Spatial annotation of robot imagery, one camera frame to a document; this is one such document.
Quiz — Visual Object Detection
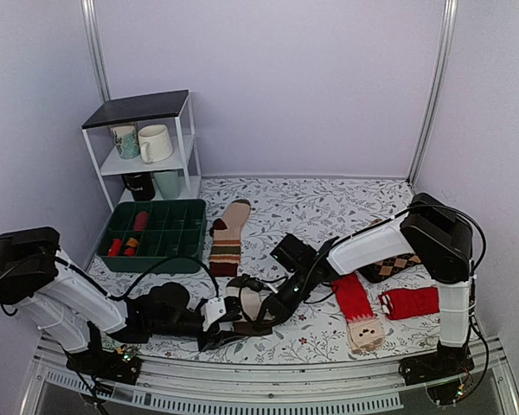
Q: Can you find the cream brown block sock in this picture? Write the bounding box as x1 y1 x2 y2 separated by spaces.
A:
226 278 272 337

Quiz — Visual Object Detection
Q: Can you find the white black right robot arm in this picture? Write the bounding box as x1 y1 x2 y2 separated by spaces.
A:
255 193 482 377

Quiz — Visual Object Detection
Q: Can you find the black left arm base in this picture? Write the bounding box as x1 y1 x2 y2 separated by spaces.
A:
67 349 143 386

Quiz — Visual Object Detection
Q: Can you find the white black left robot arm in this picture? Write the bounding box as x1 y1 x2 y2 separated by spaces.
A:
0 227 244 375

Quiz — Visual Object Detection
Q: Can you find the aluminium front rail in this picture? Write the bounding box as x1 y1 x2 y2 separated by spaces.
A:
20 319 519 414

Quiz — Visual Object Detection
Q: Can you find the white shelf black top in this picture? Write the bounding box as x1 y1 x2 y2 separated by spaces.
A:
81 90 202 210

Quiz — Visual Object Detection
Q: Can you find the red folded sock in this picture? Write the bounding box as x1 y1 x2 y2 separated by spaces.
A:
378 287 439 320

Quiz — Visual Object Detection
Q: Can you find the brown argyle sock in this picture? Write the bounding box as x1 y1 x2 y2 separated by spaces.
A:
357 253 421 284

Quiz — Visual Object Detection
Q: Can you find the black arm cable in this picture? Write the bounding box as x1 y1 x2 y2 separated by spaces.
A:
0 257 221 316
240 203 490 386

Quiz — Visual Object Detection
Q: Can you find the tan brown cuff sock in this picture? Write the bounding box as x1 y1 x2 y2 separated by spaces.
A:
366 219 383 229

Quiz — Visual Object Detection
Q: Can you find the floral patterned table mat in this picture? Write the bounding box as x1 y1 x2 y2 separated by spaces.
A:
90 178 444 365

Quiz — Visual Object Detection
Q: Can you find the teal patterned mug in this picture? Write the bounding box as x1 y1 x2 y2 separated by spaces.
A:
110 123 140 160

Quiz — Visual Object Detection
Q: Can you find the striped beige brown sock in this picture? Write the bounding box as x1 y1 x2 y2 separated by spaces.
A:
209 199 252 278

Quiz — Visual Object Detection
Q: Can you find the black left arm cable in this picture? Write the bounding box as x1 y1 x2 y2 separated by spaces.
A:
0 257 221 316

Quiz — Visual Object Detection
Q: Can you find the aluminium corner post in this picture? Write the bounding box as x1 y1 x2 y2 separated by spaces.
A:
80 0 111 102
407 0 458 188

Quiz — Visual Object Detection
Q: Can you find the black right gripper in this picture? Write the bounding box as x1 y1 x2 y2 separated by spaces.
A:
257 269 316 333

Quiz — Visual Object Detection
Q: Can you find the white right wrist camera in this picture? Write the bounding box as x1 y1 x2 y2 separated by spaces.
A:
225 276 279 297

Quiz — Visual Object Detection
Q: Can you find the red rolled sock front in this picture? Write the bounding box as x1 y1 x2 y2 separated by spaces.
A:
107 238 123 257

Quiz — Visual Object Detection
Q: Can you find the black mug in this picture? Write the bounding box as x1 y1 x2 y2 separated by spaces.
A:
122 172 156 201

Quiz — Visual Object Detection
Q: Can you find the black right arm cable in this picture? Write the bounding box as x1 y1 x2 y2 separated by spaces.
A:
240 203 490 386

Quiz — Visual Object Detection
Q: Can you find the pale green mug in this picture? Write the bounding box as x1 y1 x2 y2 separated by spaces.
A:
153 170 181 200

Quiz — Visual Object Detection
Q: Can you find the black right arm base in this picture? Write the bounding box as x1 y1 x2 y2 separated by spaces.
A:
398 343 474 386

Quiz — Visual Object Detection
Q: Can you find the left aluminium corner post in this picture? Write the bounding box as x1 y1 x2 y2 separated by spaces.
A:
80 0 111 102

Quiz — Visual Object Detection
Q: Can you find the right aluminium corner post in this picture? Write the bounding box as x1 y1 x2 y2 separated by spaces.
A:
407 0 458 188

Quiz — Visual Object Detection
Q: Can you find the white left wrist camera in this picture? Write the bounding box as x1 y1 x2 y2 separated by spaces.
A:
200 297 240 332

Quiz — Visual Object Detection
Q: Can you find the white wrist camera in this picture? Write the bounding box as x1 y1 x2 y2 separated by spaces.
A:
225 276 279 297
200 297 240 332

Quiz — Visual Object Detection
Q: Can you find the red rolled sock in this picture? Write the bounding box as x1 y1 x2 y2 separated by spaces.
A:
132 211 150 233
107 238 123 257

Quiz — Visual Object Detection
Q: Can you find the cream white mug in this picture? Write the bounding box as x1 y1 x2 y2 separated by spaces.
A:
138 124 173 164

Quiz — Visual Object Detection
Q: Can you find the red beige face sock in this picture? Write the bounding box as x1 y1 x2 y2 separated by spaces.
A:
331 272 385 354

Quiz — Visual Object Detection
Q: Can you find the green divided organizer tray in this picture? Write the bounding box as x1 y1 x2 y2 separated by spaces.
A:
96 199 207 274

